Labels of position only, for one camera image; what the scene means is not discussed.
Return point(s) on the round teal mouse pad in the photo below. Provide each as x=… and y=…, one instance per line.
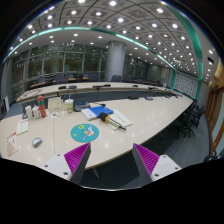
x=84, y=133

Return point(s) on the grey computer mouse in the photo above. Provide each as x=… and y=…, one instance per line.
x=36, y=142

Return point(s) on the red white booklet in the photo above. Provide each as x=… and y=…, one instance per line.
x=11, y=144

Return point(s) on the yellow black handled tool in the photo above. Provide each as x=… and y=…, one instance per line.
x=107, y=119

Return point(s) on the blue notebook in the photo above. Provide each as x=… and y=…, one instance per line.
x=97, y=110

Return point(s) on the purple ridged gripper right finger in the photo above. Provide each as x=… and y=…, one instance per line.
x=152, y=166

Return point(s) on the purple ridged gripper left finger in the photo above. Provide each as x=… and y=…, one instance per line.
x=70, y=166

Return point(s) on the white paper sheet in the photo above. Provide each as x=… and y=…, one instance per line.
x=22, y=127

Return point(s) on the white paper cup green label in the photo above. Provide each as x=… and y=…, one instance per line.
x=69, y=105

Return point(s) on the black office chair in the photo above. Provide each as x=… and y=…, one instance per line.
x=191, y=118

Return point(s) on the dark blue desk device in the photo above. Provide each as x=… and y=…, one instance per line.
x=80, y=106

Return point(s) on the white small container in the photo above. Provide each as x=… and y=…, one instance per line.
x=28, y=110

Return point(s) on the large round grey pillar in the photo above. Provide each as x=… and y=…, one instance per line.
x=115, y=59

